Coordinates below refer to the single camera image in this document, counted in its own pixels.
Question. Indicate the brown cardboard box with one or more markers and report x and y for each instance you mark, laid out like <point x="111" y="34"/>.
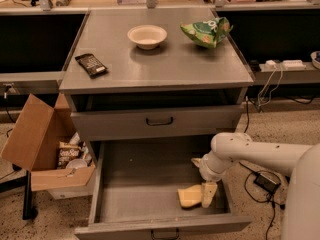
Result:
<point x="34" y="141"/>

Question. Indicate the grey drawer cabinet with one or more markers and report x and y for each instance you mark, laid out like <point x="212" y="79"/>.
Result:
<point x="176" y="74"/>

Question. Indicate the black stand left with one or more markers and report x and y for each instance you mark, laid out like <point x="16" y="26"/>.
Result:
<point x="29" y="210"/>

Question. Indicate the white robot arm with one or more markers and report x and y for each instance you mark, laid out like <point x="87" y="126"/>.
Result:
<point x="301" y="163"/>

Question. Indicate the white cup in box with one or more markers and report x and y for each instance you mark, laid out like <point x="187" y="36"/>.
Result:
<point x="76" y="164"/>

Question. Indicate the green chip bag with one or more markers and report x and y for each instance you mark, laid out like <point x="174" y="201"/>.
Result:
<point x="208" y="33"/>

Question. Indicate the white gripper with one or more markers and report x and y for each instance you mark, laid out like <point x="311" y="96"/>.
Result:
<point x="209" y="174"/>

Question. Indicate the white power strip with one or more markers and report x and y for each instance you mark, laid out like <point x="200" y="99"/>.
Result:
<point x="286" y="65"/>

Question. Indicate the brown snack bag in box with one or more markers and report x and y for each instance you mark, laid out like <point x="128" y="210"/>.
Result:
<point x="67" y="152"/>

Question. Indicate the open grey middle drawer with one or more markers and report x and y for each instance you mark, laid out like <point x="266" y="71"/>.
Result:
<point x="135" y="195"/>

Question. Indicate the closed grey top drawer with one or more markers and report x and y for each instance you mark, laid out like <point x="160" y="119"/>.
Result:
<point x="152" y="123"/>

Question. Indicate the yellow sponge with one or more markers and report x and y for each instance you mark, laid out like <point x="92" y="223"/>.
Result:
<point x="190" y="196"/>

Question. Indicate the black snack bar wrapper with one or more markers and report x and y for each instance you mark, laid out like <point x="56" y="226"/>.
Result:
<point x="93" y="67"/>

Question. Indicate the black power adapter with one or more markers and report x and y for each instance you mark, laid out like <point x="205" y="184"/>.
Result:
<point x="266" y="183"/>

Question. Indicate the white paper bowl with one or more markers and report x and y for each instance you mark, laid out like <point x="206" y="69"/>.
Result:
<point x="147" y="37"/>

